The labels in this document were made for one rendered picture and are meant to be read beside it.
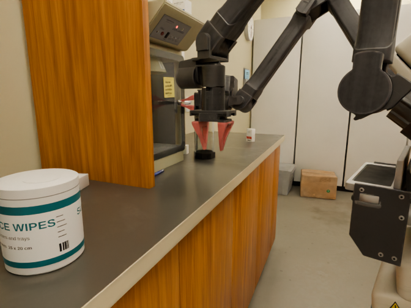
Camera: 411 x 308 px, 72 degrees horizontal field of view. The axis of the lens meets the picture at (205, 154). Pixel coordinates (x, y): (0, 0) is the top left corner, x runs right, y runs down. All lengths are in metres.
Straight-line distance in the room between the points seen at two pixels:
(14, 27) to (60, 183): 0.83
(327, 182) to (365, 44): 3.19
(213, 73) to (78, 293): 0.50
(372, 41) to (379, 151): 3.48
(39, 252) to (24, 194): 0.10
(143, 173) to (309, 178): 2.93
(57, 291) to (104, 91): 0.63
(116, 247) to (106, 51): 0.60
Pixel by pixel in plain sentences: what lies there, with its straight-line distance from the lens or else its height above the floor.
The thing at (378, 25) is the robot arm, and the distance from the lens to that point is 0.57.
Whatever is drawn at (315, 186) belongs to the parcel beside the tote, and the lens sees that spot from 3.69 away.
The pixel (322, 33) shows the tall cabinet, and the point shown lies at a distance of 3.97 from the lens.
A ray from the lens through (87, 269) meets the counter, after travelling 0.56.
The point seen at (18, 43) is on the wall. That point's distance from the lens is 1.26.
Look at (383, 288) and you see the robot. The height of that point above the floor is 0.80.
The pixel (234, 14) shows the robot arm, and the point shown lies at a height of 1.39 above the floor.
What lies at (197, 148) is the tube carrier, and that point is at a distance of 1.31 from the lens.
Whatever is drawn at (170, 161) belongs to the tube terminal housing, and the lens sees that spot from 1.19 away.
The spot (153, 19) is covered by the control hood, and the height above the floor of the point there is 1.46.
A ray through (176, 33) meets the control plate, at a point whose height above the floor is 1.45.
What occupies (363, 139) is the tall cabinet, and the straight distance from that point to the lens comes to 3.96.
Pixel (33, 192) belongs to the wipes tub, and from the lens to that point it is 0.52.
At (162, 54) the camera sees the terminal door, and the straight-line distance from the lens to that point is 1.12.
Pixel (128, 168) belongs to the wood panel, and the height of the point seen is 1.00.
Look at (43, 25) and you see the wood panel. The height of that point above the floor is 1.46.
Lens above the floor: 1.23
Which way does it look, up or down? 12 degrees down
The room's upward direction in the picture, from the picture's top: straight up
